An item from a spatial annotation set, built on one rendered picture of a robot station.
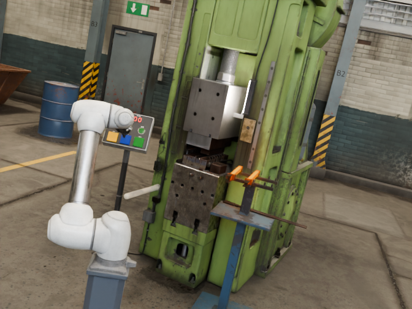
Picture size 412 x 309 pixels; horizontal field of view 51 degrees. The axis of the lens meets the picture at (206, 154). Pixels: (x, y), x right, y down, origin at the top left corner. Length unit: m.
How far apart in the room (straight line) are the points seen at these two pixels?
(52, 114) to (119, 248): 5.62
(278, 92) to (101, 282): 1.78
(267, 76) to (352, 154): 6.06
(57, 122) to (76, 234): 5.60
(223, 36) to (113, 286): 1.98
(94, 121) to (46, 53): 8.72
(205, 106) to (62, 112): 4.69
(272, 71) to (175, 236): 1.45
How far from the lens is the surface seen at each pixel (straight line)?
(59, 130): 7.70
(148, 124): 3.38
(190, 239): 3.36
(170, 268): 3.52
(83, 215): 2.19
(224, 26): 3.38
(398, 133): 9.15
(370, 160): 9.15
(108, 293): 2.30
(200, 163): 3.26
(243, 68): 3.64
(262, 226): 2.81
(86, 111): 2.30
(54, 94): 7.62
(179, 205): 3.33
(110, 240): 2.18
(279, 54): 3.20
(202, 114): 3.23
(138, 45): 9.88
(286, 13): 3.23
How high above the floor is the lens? 1.66
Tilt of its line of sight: 11 degrees down
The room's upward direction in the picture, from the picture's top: 12 degrees clockwise
